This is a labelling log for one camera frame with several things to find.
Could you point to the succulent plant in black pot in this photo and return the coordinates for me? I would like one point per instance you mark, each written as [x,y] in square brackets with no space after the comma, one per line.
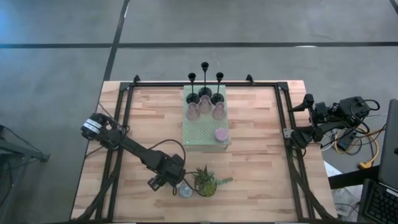
[206,186]

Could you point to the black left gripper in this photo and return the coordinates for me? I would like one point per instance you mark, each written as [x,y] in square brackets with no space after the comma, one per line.
[172,171]

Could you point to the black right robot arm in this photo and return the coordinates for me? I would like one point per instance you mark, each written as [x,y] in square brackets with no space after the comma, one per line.
[354,109]

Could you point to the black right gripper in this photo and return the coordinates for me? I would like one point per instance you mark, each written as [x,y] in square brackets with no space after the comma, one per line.
[320,112]

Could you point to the blue round votive holder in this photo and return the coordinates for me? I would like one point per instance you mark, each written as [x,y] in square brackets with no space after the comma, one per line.
[186,191]

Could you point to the pink glass candle holder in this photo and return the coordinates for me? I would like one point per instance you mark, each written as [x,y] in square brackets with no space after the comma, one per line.
[205,107]
[192,114]
[219,112]

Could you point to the tall black candlestick holder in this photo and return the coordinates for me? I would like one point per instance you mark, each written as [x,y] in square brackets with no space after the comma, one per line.
[205,65]

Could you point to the short black candlestick holder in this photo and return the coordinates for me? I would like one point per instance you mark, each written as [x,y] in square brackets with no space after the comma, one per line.
[219,75]
[192,76]

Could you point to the purple round votive holder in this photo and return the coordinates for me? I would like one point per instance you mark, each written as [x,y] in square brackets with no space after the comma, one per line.
[221,134]

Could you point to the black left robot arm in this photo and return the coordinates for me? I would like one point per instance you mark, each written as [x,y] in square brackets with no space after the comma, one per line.
[136,149]

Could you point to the green perforated metal riser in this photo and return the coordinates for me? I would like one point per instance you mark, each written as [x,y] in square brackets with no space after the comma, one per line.
[199,133]

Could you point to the black keyboard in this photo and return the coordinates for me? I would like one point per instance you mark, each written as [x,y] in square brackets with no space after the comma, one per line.
[379,205]

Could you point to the white paper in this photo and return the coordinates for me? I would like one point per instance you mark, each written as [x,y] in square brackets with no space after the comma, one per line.
[343,197]

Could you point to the black aluminium table frame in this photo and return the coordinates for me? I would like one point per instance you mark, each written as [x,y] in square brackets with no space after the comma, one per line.
[281,102]

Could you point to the large flat monitor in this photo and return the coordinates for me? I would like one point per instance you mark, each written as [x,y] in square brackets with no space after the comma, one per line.
[390,140]

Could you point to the grey metal stand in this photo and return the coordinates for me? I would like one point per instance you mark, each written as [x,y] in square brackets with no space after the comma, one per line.
[21,149]

